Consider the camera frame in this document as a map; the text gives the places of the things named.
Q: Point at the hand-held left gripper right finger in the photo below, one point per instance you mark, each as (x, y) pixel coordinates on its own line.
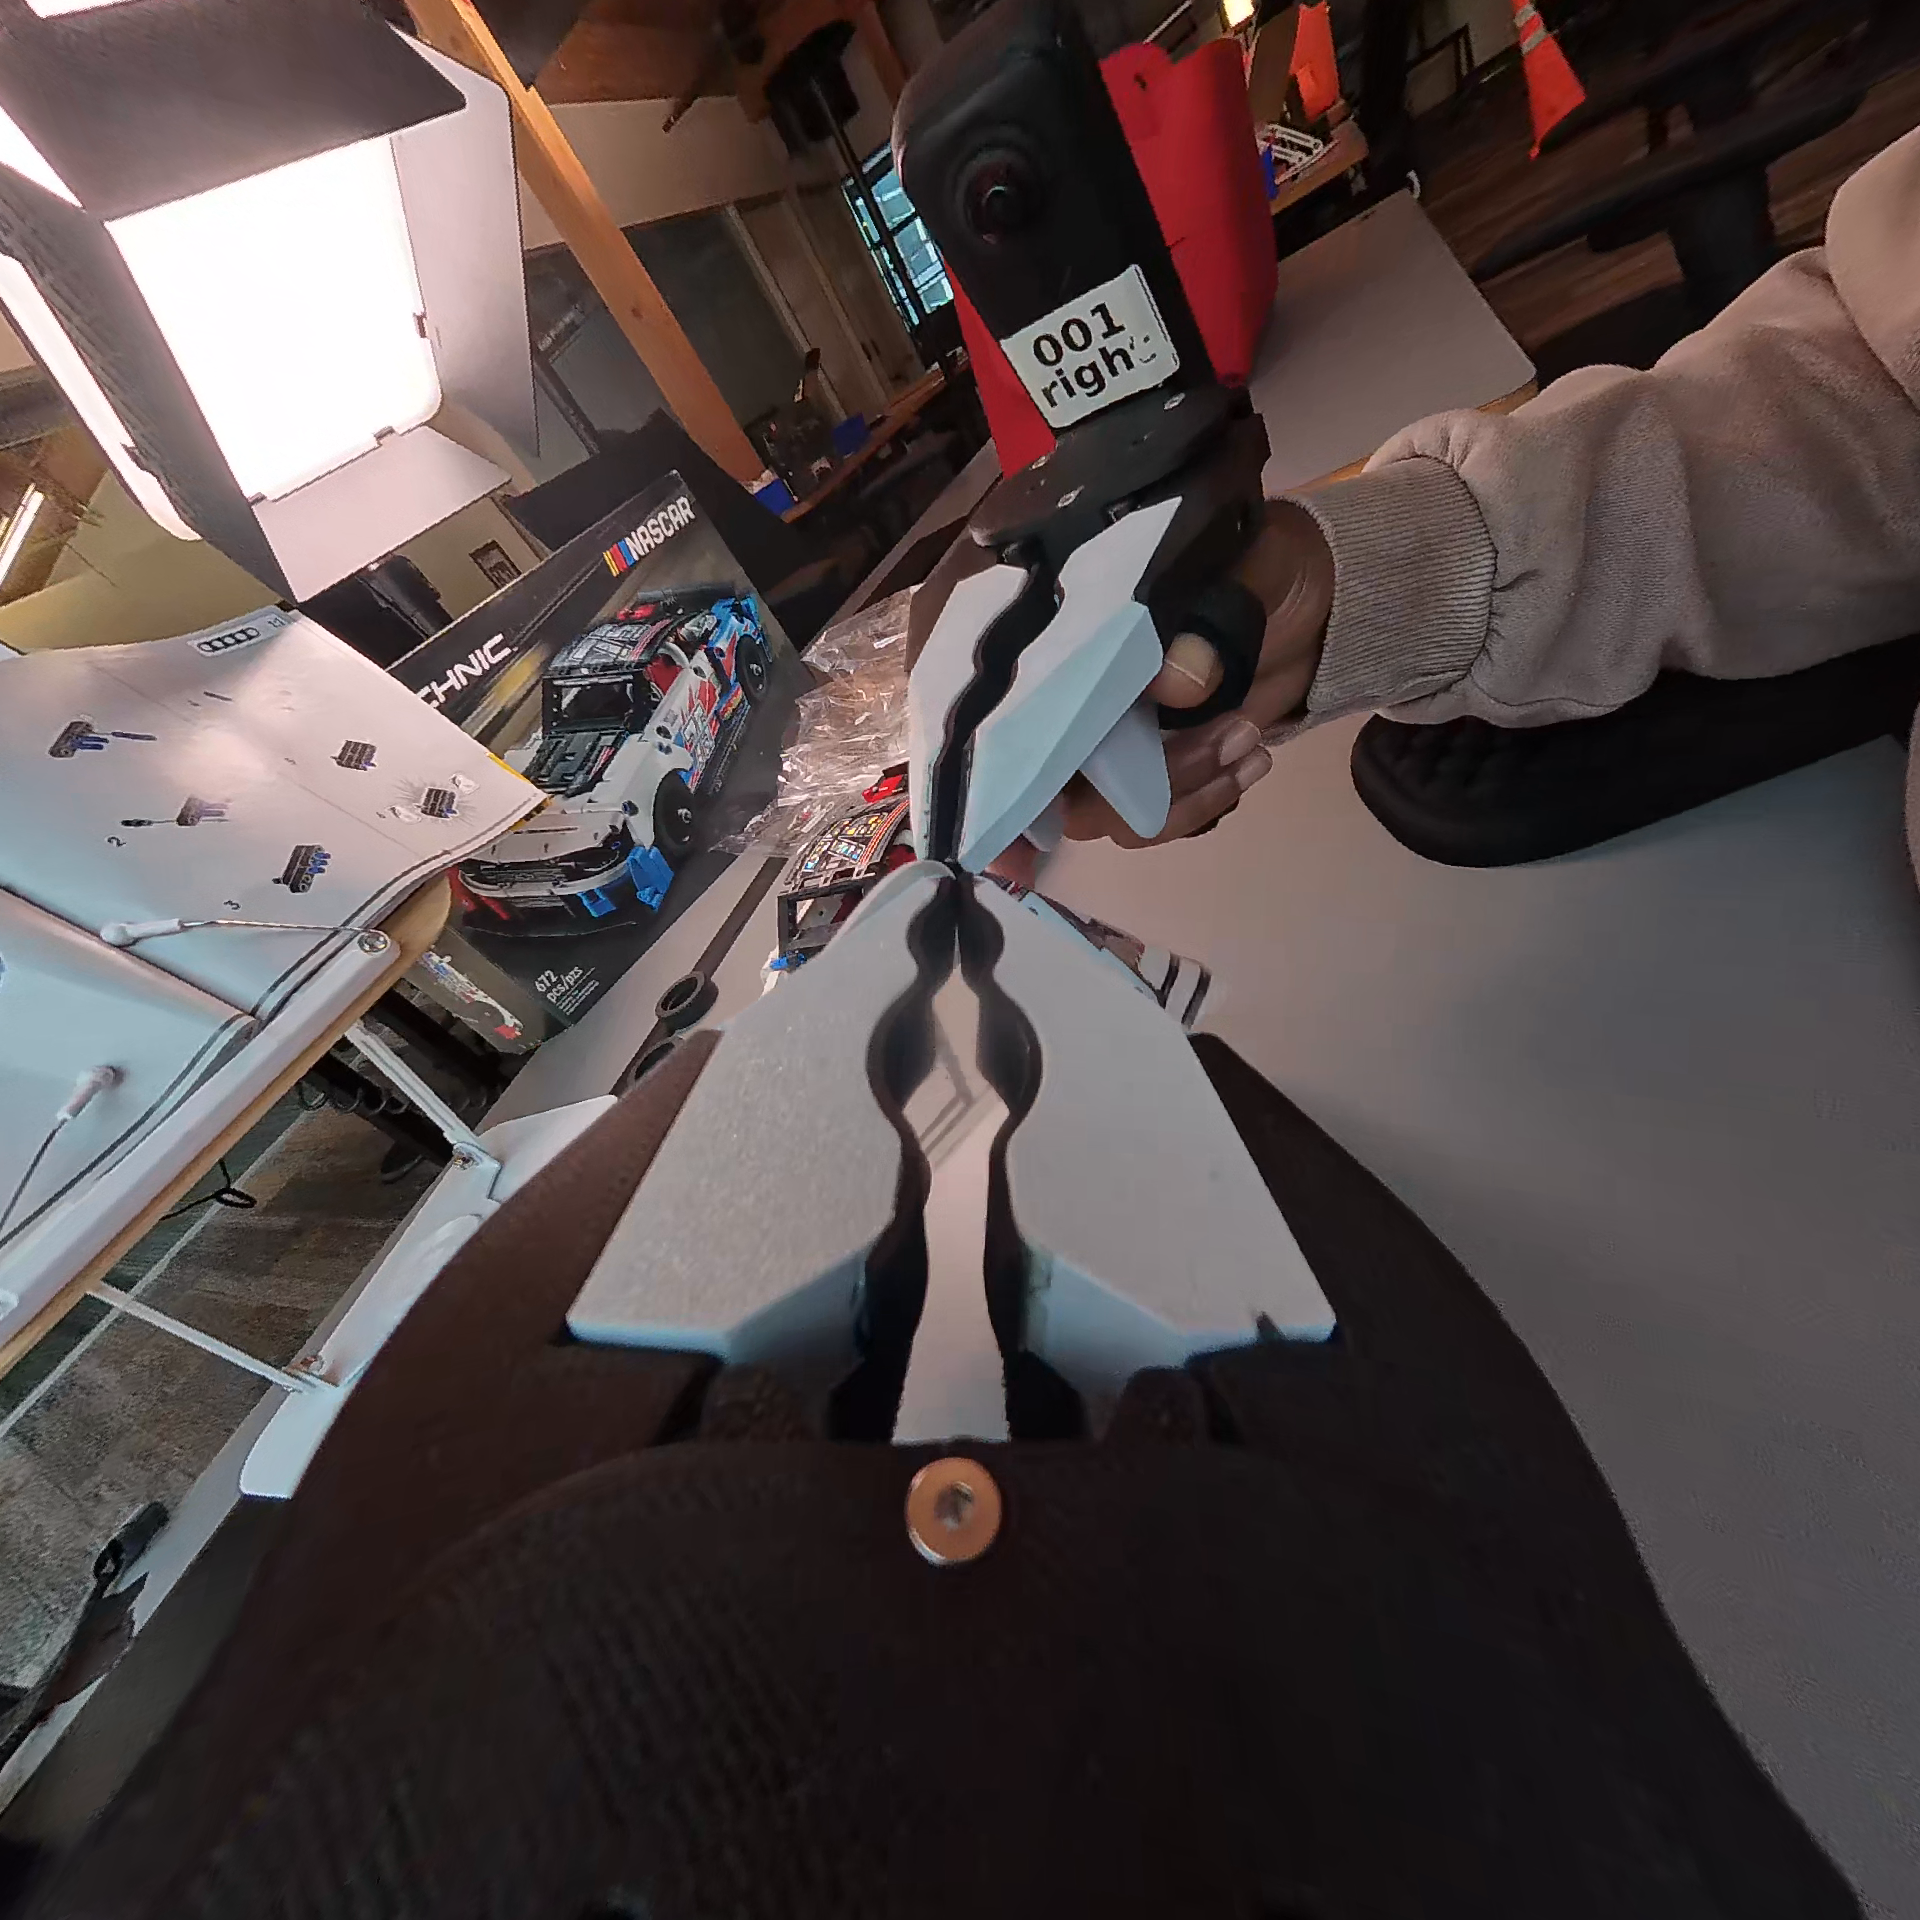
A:
(1155, 1200)

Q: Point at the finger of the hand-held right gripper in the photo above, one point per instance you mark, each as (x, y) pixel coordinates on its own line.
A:
(1080, 661)
(944, 661)

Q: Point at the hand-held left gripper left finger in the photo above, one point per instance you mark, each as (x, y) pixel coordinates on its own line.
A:
(750, 1185)

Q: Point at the person's right forearm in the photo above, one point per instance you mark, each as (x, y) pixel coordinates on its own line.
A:
(1651, 523)

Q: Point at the grey desk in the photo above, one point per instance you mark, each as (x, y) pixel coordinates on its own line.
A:
(1575, 1125)

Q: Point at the person's right hand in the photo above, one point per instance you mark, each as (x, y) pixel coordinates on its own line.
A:
(1290, 629)

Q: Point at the clear plastic bags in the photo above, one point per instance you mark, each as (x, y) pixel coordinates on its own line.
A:
(848, 705)

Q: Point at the window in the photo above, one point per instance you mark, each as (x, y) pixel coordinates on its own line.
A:
(901, 240)

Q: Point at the black rubber tire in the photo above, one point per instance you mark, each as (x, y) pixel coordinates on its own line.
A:
(686, 1001)
(656, 1059)

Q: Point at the toy race car model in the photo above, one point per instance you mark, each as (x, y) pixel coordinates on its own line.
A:
(840, 869)

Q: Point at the toy car set box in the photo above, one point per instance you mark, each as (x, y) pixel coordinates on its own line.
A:
(629, 705)

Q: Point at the white table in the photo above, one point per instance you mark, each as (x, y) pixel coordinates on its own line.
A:
(1381, 329)

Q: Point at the white book stand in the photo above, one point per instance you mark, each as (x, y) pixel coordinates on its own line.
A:
(376, 1349)

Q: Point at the orange traffic cone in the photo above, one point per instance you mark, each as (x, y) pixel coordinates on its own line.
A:
(1551, 75)

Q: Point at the instruction booklet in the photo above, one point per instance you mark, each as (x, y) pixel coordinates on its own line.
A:
(270, 751)

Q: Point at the black office chair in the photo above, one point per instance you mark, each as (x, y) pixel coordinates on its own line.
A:
(1694, 181)

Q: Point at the studio light panel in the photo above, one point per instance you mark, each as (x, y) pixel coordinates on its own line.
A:
(285, 316)

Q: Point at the wooden post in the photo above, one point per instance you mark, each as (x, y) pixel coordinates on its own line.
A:
(599, 224)

